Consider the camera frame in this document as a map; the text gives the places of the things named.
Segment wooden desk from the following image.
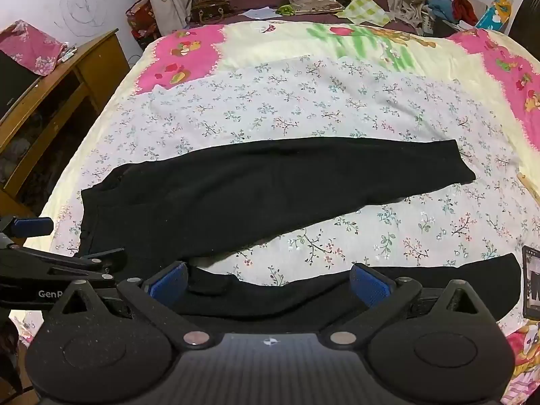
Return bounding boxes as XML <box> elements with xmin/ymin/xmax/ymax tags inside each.
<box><xmin>0</xmin><ymin>29</ymin><xmax>131</xmax><ymax>220</ymax></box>

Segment white paper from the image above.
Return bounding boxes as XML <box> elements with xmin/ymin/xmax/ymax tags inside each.
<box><xmin>242</xmin><ymin>7</ymin><xmax>283</xmax><ymax>20</ymax></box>

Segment blue cloth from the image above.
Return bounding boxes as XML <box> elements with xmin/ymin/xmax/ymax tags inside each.
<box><xmin>427</xmin><ymin>0</ymin><xmax>455</xmax><ymax>20</ymax></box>

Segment blue cartoon bag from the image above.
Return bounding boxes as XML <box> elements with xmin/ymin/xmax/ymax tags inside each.
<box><xmin>477</xmin><ymin>0</ymin><xmax>513</xmax><ymax>32</ymax></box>

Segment green checkered cloth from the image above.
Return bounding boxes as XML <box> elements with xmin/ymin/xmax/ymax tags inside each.
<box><xmin>335</xmin><ymin>0</ymin><xmax>393</xmax><ymax>26</ymax></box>

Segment red cloth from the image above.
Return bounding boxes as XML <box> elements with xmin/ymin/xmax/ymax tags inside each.
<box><xmin>451</xmin><ymin>0</ymin><xmax>479</xmax><ymax>24</ymax></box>

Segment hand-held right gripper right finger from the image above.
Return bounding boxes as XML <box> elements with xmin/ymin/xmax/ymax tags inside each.
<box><xmin>329</xmin><ymin>263</ymin><xmax>490</xmax><ymax>347</ymax></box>

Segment beige patterned packet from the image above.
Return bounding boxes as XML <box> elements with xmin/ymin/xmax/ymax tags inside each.
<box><xmin>288</xmin><ymin>0</ymin><xmax>344</xmax><ymax>15</ymax></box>

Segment black pants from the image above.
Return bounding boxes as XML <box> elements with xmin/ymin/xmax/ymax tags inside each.
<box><xmin>80</xmin><ymin>137</ymin><xmax>521</xmax><ymax>334</ymax></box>

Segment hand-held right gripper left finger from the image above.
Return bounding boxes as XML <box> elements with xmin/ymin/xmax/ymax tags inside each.
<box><xmin>53</xmin><ymin>261</ymin><xmax>210</xmax><ymax>349</ymax></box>

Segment pink floral cloth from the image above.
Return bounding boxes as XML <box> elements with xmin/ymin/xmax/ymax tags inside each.
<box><xmin>0</xmin><ymin>20</ymin><xmax>68</xmax><ymax>77</ymax></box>

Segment brown handbag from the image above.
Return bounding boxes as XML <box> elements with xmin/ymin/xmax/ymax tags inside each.
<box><xmin>190</xmin><ymin>0</ymin><xmax>235</xmax><ymax>24</ymax></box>

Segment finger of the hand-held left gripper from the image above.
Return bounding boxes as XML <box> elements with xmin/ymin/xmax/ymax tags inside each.
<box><xmin>0</xmin><ymin>215</ymin><xmax>54</xmax><ymax>245</ymax></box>
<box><xmin>78</xmin><ymin>248</ymin><xmax>127</xmax><ymax>277</ymax></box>

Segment black monitor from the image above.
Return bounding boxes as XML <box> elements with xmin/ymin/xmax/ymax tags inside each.
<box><xmin>0</xmin><ymin>51</ymin><xmax>41</xmax><ymax>121</ymax></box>

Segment black phone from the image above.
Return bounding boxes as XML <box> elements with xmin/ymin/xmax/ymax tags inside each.
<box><xmin>522</xmin><ymin>245</ymin><xmax>540</xmax><ymax>319</ymax></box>

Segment red patterned bag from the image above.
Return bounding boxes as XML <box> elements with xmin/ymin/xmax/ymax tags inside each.
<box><xmin>126</xmin><ymin>0</ymin><xmax>161</xmax><ymax>49</ymax></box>

